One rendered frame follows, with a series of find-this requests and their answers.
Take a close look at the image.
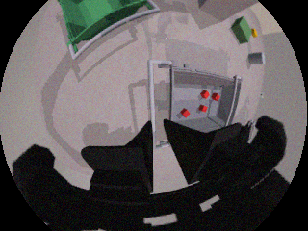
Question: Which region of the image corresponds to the grey cylinder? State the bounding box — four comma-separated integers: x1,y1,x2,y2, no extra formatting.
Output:
247,51,265,64

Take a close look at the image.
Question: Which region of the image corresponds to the green block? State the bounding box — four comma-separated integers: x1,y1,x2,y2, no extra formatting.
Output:
231,16,251,45

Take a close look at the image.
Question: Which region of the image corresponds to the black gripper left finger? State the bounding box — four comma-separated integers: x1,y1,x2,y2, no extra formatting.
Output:
81,120,153,193

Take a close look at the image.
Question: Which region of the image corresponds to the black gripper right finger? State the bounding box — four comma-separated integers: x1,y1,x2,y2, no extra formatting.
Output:
163,118,242,185

